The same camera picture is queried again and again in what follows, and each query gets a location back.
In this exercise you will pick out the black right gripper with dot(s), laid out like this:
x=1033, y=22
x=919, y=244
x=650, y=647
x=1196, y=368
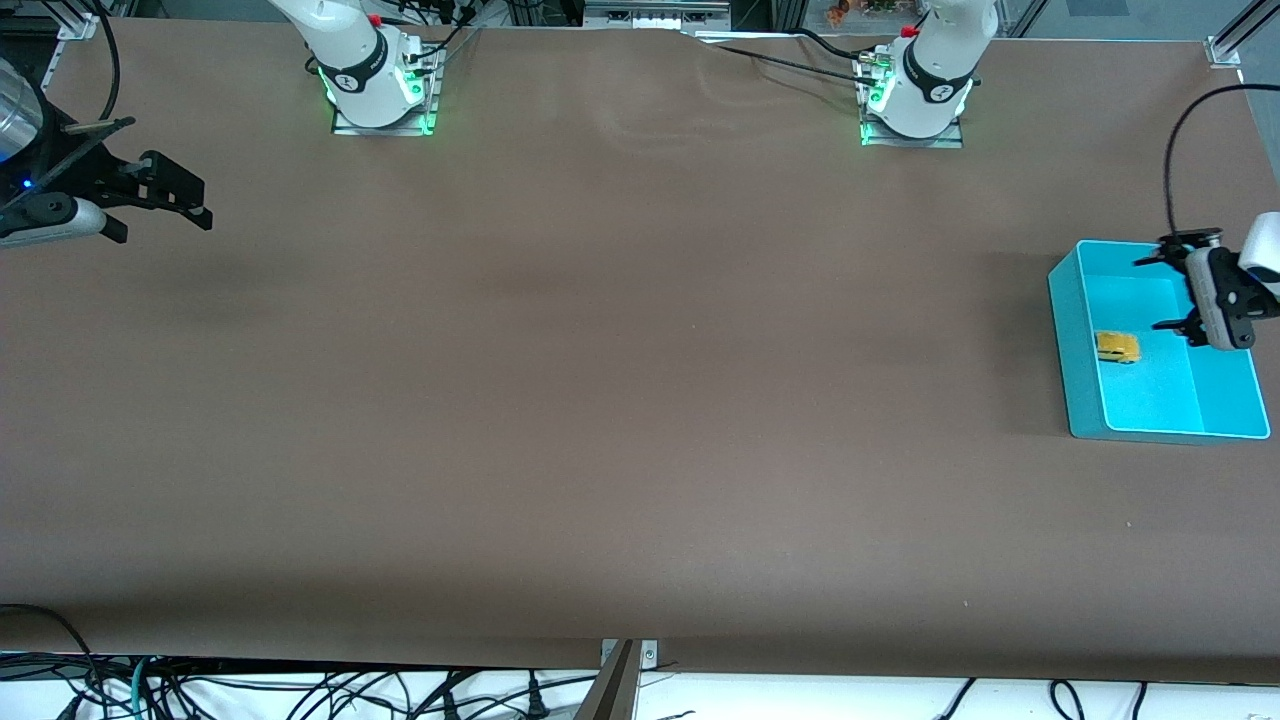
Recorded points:
x=72, y=170

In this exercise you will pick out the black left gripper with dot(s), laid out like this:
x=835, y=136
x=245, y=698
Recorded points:
x=1176, y=243

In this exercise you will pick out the yellow toy beetle car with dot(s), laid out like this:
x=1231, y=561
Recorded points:
x=1117, y=347

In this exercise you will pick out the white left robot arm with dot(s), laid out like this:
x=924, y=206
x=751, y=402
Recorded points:
x=935, y=60

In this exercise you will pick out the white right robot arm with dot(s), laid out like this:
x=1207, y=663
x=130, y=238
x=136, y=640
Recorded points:
x=360, y=60

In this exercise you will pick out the teal plastic storage bin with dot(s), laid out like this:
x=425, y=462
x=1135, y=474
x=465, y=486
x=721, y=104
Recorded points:
x=1150, y=400

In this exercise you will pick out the small orange background object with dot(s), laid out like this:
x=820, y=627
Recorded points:
x=838, y=10

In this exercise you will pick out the grey background equipment box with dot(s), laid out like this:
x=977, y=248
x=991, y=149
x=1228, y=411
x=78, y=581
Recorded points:
x=650, y=15

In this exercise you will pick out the dark metal support leg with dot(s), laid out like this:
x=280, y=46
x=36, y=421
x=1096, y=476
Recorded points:
x=610, y=695

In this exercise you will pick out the aluminium frame profile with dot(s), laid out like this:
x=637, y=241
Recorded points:
x=75, y=25
x=1225, y=50

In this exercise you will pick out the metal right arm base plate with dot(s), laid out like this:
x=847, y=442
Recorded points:
x=345, y=127

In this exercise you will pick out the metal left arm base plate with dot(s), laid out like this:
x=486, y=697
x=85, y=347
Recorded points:
x=950, y=141

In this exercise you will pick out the silver table edge bracket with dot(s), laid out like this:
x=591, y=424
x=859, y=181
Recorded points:
x=650, y=655

